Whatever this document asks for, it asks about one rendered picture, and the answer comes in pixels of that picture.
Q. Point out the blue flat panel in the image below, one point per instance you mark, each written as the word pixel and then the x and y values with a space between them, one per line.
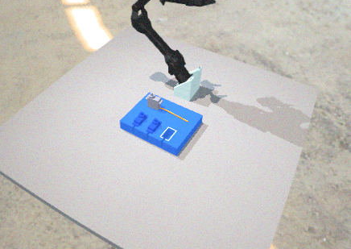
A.
pixel 161 128

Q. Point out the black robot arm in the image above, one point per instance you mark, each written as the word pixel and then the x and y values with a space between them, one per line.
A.
pixel 174 59

